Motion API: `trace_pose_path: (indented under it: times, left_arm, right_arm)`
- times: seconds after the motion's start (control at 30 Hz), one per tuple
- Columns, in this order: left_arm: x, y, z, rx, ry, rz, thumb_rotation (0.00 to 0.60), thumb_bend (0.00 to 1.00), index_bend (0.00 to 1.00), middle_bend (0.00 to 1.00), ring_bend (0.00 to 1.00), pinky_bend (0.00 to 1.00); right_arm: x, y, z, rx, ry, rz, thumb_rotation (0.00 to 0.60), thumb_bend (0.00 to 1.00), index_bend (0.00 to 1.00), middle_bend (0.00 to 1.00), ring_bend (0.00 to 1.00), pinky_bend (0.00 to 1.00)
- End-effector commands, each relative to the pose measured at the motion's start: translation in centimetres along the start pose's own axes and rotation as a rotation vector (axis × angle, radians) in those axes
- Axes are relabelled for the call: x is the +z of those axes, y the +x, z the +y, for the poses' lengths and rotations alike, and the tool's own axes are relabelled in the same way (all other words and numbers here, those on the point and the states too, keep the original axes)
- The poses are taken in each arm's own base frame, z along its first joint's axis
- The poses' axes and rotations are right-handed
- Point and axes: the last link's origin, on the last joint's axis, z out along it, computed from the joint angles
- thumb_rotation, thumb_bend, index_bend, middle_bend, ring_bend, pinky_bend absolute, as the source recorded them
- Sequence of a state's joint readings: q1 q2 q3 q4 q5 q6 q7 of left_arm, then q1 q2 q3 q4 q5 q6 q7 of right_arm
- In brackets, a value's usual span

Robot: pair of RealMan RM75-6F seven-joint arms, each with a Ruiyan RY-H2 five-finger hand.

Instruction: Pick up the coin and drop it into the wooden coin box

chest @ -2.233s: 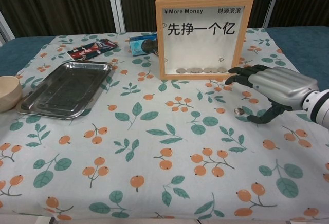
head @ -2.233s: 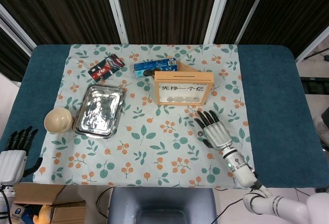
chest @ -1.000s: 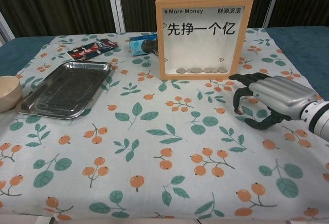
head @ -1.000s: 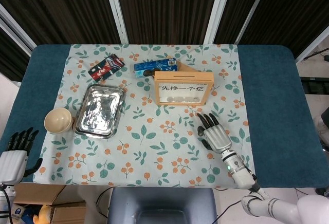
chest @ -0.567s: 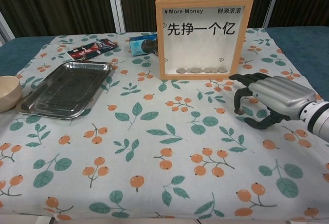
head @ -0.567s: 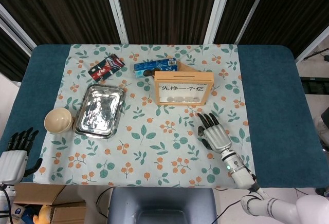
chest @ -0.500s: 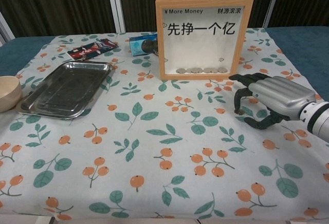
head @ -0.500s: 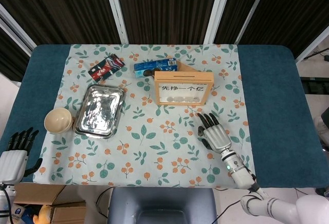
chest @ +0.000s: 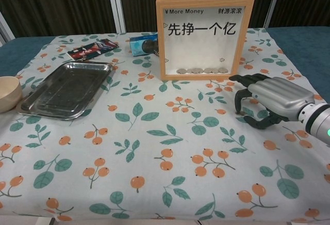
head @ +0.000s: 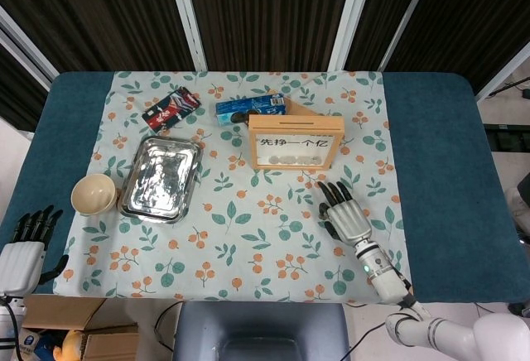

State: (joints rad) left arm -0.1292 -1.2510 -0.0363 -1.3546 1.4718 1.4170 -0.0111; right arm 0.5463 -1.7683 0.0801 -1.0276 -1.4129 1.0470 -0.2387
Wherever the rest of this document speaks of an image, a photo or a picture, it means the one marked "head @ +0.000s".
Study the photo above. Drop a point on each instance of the brown cardboard piece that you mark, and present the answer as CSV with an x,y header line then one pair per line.
x,y
304,109

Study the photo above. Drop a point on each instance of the cream bowl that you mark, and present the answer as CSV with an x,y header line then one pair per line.
x,y
93,195

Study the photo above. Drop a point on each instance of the brown cardboard box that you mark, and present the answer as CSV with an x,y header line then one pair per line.
x,y
107,342

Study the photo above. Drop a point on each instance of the stainless steel tray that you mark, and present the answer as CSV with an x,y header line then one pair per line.
x,y
159,179

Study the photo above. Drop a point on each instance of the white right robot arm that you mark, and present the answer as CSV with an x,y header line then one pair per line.
x,y
383,272

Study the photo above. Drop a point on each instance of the wooden frame money box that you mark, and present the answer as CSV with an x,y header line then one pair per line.
x,y
296,123

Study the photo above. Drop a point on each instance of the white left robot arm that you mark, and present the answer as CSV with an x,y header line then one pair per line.
x,y
6,328

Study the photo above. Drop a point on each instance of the yellow plush toy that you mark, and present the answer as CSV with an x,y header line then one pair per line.
x,y
70,346

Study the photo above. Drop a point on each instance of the dark red patterned packet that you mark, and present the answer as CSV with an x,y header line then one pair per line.
x,y
172,110

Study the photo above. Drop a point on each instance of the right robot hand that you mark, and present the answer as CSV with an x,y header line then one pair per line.
x,y
350,220

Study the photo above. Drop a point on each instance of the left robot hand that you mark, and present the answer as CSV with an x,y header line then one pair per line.
x,y
20,266

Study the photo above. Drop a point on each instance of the blue cookie box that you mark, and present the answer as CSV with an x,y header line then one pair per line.
x,y
252,108

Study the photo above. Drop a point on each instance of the floral orange berry tablecloth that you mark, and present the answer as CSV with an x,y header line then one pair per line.
x,y
248,228

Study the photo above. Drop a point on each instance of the teal table cover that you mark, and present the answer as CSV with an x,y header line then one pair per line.
x,y
439,179

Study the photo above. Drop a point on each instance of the dark folding screen partition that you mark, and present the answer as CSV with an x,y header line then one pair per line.
x,y
269,13

